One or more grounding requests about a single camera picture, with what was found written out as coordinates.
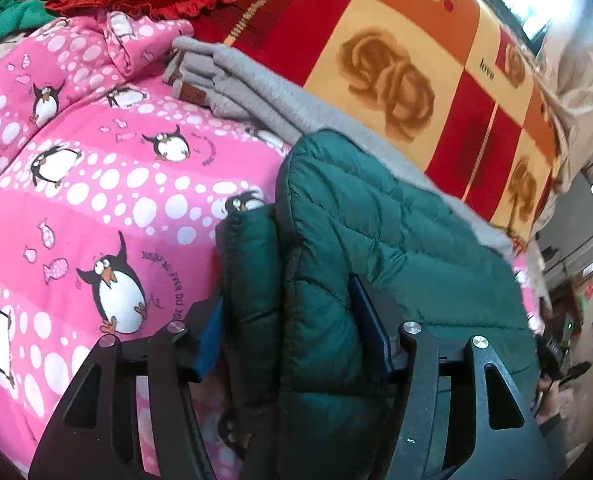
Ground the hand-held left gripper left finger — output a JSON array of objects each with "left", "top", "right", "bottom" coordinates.
[{"left": 29, "top": 297, "right": 227, "bottom": 480}]

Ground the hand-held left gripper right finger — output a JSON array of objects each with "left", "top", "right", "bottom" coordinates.
[{"left": 349, "top": 275, "right": 557, "bottom": 480}]

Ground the teal puffer jacket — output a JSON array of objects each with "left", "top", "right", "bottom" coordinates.
[{"left": 215, "top": 129, "right": 542, "bottom": 480}]

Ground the pink penguin blanket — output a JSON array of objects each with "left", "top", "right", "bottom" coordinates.
[{"left": 0, "top": 10, "right": 297, "bottom": 471}]

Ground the grey folded sweatshirt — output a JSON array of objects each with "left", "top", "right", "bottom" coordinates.
[{"left": 162, "top": 35, "right": 517, "bottom": 261}]

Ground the white patterned cloth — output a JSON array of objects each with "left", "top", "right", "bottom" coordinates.
[{"left": 533, "top": 35, "right": 593, "bottom": 201}]

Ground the red orange floral blanket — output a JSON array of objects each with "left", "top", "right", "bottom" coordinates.
[{"left": 191, "top": 0, "right": 572, "bottom": 246}]

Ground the green cloth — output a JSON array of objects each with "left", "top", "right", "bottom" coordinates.
[{"left": 0, "top": 0, "right": 52, "bottom": 48}]

